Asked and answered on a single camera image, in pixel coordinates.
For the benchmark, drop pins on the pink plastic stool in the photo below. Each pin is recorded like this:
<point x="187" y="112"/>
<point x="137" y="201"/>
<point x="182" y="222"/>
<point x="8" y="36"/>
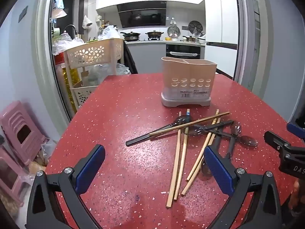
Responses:
<point x="14" y="121"/>
<point x="9" y="179"/>

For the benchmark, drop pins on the beige utensil holder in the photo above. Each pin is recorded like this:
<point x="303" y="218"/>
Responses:
<point x="188" y="76"/>

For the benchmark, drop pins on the dark divided round pan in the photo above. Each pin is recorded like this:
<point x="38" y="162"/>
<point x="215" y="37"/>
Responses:
<point x="195" y="27"/>

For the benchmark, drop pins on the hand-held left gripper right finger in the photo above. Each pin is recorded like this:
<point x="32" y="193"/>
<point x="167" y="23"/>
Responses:
<point x="218" y="169"/>

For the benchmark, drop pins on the black range hood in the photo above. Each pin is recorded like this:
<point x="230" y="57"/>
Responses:
<point x="143" y="16"/>

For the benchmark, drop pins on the green basin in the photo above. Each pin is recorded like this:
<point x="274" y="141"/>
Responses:
<point x="56" y="32"/>

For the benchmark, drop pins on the dark wall switch panel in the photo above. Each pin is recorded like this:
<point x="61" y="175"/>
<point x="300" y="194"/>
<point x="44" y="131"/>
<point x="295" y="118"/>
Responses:
<point x="23" y="10"/>

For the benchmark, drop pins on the yellow oil bottle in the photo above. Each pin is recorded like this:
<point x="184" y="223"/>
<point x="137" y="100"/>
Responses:
<point x="68" y="81"/>

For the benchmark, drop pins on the crumpled clear plastic bag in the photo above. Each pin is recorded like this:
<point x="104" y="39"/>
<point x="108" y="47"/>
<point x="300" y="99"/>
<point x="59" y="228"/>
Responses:
<point x="102" y="71"/>

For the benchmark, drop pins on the blue patterned wooden chopstick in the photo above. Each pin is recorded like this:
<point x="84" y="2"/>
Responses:
<point x="182" y="157"/>

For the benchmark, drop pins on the long wooden chopstick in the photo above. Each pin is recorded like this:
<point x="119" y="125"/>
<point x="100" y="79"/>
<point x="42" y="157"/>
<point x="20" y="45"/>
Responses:
<point x="190" y="123"/>

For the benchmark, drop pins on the white plastic bag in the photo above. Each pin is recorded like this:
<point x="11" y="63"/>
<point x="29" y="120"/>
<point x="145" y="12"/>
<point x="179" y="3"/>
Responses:
<point x="108" y="32"/>

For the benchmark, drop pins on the grey base cabinet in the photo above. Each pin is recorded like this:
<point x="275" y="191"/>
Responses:
<point x="147" y="57"/>

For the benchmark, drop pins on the beige perforated basket cart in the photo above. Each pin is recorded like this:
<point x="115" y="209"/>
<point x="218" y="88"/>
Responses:
<point x="88" y="52"/>

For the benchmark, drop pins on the person's right hand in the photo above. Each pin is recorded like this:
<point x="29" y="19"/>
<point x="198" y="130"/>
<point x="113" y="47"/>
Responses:
<point x="297" y="190"/>

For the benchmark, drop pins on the dark cooking pot with lid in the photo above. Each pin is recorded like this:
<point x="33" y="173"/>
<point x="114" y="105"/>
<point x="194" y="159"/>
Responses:
<point x="154" y="33"/>

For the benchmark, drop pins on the clear plastic floor bag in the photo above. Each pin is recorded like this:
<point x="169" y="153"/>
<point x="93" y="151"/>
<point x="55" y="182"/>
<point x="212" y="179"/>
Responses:
<point x="40" y="152"/>

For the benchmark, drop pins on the white refrigerator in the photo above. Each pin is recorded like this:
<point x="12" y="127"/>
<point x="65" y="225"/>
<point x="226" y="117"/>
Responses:
<point x="221" y="16"/>

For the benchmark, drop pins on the black built-in oven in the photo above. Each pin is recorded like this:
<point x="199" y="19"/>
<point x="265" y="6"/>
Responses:
<point x="183" y="49"/>

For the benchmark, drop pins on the small steel pot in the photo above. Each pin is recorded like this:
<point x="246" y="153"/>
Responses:
<point x="189" y="39"/>

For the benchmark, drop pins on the black jacket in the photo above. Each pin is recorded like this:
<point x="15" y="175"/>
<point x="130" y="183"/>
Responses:
<point x="129" y="59"/>

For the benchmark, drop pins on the black wok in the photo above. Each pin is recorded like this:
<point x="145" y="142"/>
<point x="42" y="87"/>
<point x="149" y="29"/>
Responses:
<point x="131" y="35"/>

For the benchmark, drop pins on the black kitchen faucet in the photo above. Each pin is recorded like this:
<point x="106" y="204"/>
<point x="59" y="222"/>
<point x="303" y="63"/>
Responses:
<point x="71" y="26"/>

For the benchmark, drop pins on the round steel steamer rack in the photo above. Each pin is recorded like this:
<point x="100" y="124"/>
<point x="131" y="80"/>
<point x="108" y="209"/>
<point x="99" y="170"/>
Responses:
<point x="173" y="30"/>

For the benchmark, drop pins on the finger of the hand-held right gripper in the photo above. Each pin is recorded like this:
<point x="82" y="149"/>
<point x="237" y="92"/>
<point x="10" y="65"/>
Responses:
<point x="296" y="130"/>
<point x="274" y="139"/>

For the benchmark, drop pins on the hanging plastic bag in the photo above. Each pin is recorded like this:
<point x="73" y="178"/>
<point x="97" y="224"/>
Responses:
<point x="86" y="22"/>

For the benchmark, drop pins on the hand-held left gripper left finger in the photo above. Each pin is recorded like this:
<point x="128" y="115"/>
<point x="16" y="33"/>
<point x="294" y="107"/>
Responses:
<point x="91" y="169"/>

